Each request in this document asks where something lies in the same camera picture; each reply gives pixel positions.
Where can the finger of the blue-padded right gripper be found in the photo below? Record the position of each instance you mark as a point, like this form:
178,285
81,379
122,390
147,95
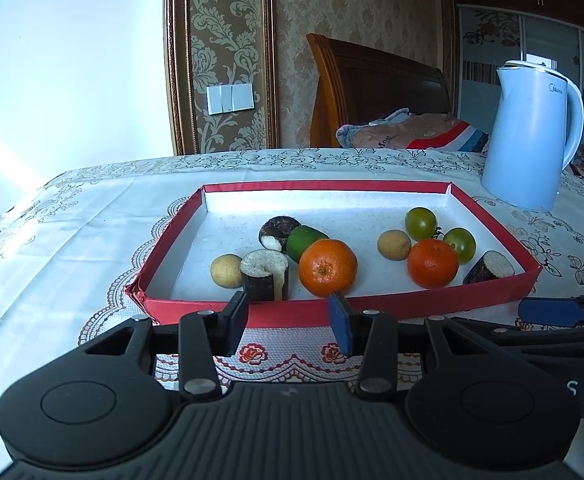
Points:
564,312

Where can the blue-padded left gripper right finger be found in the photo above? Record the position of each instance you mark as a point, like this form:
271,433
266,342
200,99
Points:
373,335

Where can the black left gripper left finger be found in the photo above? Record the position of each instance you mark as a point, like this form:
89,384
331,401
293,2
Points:
202,336

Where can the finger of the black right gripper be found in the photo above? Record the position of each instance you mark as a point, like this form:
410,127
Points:
560,344

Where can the small brown longan fruit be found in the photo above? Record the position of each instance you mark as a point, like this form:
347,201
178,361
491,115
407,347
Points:
226,272

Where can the large orange tangerine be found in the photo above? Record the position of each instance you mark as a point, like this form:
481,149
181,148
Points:
327,266

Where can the small orange tangerine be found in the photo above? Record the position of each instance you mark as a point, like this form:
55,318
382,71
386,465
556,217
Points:
432,263

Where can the green tomato with stem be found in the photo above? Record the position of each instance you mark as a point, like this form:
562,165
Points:
421,224

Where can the green cucumber chunk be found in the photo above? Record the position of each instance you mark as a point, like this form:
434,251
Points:
300,239

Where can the short dark sugarcane piece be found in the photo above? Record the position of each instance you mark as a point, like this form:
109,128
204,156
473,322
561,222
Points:
275,232

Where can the floral embroidered tablecloth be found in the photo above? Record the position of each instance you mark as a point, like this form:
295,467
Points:
68,251

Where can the light blue electric kettle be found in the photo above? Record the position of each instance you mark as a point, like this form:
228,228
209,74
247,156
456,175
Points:
536,133

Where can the pink patterned pillow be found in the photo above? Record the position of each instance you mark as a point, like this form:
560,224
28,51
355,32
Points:
403,129

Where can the brown wooden headboard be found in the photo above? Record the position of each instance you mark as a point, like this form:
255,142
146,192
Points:
358,84

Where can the wardrobe sliding door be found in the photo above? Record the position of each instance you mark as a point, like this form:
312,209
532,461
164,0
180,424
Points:
488,38

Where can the white wall switch panel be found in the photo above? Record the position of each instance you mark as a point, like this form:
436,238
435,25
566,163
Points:
229,98

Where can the brown wooden wall trim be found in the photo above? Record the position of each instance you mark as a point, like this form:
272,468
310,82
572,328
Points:
211,43

